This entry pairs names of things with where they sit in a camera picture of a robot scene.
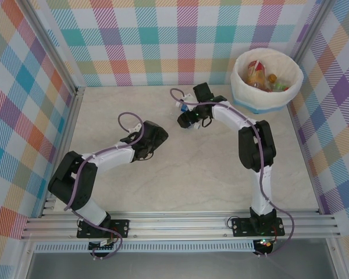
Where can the small controller board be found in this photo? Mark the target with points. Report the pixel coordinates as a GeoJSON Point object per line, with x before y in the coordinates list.
{"type": "Point", "coordinates": [264, 244]}
{"type": "Point", "coordinates": [100, 247]}

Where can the aluminium frame post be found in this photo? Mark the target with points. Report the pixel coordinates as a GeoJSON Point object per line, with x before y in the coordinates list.
{"type": "Point", "coordinates": [61, 52]}
{"type": "Point", "coordinates": [314, 26]}

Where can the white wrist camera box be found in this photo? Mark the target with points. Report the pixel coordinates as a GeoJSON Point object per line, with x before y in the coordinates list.
{"type": "Point", "coordinates": [188, 98]}
{"type": "Point", "coordinates": [136, 127]}

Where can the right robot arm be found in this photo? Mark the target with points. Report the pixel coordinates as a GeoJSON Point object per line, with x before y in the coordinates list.
{"type": "Point", "coordinates": [256, 145]}

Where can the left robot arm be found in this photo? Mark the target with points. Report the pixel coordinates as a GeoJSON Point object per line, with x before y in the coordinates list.
{"type": "Point", "coordinates": [75, 180]}

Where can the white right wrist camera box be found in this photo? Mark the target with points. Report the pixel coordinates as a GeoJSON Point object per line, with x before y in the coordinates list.
{"type": "Point", "coordinates": [188, 98]}

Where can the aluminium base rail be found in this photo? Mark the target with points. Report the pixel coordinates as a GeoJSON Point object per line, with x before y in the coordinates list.
{"type": "Point", "coordinates": [177, 226]}

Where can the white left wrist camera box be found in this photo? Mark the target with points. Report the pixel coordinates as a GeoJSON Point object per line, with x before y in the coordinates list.
{"type": "Point", "coordinates": [136, 127]}

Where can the red gold label tea bottle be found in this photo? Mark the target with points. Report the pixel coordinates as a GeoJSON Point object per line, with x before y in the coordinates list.
{"type": "Point", "coordinates": [256, 72]}

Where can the cream bin with white liner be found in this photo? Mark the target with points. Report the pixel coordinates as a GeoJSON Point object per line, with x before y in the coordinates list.
{"type": "Point", "coordinates": [241, 87]}

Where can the lime green print clear bottle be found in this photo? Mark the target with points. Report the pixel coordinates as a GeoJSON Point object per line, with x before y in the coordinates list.
{"type": "Point", "coordinates": [279, 86]}

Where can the orange label amber cap bottle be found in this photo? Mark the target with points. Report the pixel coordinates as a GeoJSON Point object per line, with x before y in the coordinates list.
{"type": "Point", "coordinates": [272, 78]}

